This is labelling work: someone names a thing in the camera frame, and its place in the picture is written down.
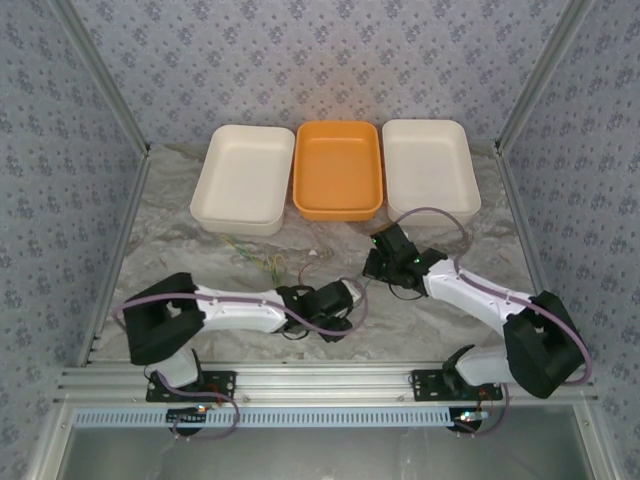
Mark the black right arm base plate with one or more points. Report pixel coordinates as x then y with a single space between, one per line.
425 385

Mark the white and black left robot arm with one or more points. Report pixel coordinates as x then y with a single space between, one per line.
240 312

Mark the orange plastic bin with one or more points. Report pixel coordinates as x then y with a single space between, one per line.
337 170

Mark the aluminium frame post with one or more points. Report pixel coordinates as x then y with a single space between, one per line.
541 75
104 75

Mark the sheet metal panel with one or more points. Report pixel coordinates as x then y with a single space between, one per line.
320 455

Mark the cream plastic bin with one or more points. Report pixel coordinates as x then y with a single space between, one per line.
240 175
430 165

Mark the aluminium mounting rail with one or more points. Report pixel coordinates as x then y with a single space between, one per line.
320 382

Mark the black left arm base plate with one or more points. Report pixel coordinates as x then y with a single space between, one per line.
222 385

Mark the small white scrap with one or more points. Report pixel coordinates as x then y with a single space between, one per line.
313 253

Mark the small circuit board with LED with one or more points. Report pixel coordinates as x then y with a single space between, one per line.
470 418
187 415

